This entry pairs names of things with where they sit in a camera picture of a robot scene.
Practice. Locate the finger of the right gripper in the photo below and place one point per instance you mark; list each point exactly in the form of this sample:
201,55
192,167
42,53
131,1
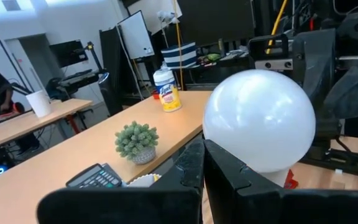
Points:
353,90
314,62

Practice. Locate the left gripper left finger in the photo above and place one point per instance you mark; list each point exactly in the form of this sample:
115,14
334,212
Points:
120,208

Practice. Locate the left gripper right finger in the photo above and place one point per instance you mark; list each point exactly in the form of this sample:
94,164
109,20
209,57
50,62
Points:
275,208

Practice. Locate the white lightbulb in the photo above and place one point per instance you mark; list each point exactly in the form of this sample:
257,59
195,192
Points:
259,118

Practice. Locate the white ribbed pen cup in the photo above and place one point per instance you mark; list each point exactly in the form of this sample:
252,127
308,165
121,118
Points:
141,181

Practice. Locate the black calculator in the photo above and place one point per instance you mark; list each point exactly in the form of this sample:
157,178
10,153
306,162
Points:
95,177

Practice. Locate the green snack bag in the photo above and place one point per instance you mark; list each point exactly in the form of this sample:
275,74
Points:
212,57

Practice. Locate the orange wooden desk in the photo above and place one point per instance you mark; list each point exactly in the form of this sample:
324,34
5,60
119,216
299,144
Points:
73,161

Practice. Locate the potted green succulent plant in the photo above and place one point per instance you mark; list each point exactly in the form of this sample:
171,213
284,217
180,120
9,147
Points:
137,141

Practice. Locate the navy white striped bin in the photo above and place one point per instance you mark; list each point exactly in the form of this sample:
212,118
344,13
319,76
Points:
179,56

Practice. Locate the Lysol wipes canister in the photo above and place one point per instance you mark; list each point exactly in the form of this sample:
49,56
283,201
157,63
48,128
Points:
168,90

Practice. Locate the light wooden desk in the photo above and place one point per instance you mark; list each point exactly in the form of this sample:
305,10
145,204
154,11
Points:
17,127

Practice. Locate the white paper towel roll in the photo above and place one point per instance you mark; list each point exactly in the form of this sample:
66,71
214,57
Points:
39,104

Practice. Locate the whiteboard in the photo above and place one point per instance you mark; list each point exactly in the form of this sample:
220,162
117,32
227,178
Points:
135,34

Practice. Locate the black wall monitor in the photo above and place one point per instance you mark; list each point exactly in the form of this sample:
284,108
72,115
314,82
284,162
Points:
68,53

